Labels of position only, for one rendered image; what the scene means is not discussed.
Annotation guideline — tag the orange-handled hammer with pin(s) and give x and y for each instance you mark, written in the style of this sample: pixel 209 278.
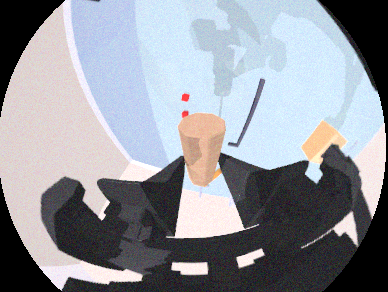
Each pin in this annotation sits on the orange-handled hammer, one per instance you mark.
pixel 215 177

